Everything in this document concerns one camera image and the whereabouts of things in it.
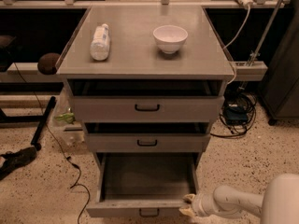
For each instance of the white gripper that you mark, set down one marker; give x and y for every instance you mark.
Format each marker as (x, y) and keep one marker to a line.
(199, 204)

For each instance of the grey bottom drawer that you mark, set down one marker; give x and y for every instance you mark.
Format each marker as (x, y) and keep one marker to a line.
(143, 184)

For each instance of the grey drawer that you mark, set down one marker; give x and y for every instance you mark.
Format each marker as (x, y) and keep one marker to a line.
(146, 109)
(139, 142)
(143, 184)

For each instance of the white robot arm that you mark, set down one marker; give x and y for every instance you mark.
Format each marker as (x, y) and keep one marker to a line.
(278, 205)

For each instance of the grey middle drawer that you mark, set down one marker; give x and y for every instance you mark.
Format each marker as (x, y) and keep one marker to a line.
(139, 142)

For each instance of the grey drawer cabinet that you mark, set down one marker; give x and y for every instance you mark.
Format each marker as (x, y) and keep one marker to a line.
(136, 67)

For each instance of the grey top drawer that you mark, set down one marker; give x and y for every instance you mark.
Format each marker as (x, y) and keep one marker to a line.
(146, 109)

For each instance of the blue electronic box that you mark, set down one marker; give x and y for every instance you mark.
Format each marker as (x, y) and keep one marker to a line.
(235, 115)

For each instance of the dark grey cabinet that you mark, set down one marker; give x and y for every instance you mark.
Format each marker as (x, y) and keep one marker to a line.
(279, 90)

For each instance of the clear plastic bag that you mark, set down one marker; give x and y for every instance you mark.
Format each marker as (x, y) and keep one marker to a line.
(63, 122)

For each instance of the silver metal pole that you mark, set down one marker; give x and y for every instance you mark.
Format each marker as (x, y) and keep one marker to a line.
(255, 53)

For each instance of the white ceramic bowl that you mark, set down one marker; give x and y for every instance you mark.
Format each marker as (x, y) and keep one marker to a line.
(170, 38)

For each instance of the black metal bar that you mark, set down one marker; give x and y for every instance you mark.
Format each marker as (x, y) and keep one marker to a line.
(42, 123)

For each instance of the white plastic bottle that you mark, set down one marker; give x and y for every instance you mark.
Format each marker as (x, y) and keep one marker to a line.
(100, 45)

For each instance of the black cloth on floor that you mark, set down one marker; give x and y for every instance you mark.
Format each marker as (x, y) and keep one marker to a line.
(14, 160)

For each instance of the brown round ball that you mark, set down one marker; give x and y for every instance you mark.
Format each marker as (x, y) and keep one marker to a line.
(47, 63)

